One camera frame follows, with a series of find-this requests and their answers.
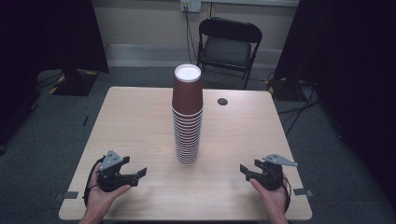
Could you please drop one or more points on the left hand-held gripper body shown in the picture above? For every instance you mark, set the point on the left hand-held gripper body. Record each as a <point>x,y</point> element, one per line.
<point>109,174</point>

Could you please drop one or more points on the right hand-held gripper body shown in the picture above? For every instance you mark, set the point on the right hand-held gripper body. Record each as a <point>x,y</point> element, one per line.
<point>271,174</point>

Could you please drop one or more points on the stack of brown paper cups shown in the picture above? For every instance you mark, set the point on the stack of brown paper cups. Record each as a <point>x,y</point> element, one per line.
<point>187,105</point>

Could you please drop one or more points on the person's left hand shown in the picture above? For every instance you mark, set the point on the person's left hand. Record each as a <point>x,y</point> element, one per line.
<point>102,196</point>

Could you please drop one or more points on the person's right hand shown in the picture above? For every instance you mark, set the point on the person's right hand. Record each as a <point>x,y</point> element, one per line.
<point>271,198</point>

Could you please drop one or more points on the grey tape strip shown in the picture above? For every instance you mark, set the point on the grey tape strip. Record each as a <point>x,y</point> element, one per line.
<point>67,195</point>
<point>303,192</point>

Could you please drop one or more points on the black round table grommet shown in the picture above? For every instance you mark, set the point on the black round table grommet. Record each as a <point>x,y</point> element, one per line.
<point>222,101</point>

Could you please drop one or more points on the black stand base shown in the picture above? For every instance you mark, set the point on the black stand base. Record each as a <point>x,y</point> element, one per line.
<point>281,90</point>
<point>76,83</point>

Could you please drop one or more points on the black folding chair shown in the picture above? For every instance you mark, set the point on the black folding chair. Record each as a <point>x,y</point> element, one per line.
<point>229,46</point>

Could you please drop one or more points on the dark curtain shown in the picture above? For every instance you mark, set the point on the dark curtain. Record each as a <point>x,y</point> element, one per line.
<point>46,37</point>
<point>351,77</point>

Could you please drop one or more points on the white wall socket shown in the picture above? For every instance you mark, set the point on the white wall socket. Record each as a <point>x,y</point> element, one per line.
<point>190,5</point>

